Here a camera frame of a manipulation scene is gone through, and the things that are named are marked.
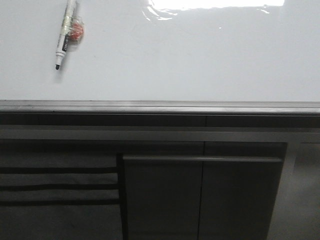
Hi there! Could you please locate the red magnet taped to marker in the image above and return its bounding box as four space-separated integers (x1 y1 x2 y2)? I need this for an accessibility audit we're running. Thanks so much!
68 16 85 44

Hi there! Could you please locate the white whiteboard marker pen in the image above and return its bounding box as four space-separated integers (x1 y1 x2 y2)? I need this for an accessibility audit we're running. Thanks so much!
55 0 77 70

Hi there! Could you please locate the white whiteboard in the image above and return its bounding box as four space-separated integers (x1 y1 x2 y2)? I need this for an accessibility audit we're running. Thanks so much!
0 0 320 115

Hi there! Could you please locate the grey cabinet with doors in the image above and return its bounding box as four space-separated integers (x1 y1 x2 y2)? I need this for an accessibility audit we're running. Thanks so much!
0 113 320 240

